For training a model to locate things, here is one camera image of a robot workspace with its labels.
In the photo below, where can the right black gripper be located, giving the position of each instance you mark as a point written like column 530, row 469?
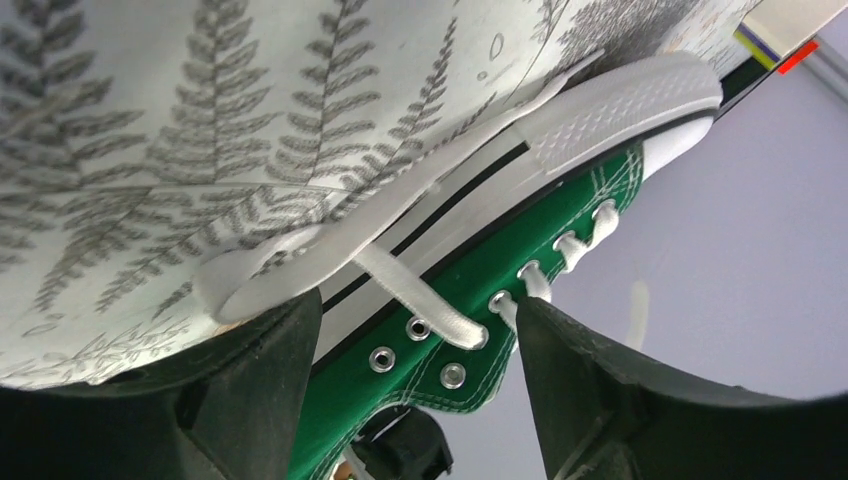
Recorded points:
column 401, row 442

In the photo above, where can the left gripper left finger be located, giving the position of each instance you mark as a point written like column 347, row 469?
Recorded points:
column 227, row 408

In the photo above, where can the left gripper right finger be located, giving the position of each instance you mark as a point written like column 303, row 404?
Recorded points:
column 603, row 410

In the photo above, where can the green white sneaker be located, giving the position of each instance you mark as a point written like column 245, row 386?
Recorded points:
column 522, row 210

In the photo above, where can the white shoelace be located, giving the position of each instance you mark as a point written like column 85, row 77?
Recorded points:
column 240, row 284

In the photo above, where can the floral patterned table mat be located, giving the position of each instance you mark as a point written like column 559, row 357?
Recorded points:
column 140, row 138

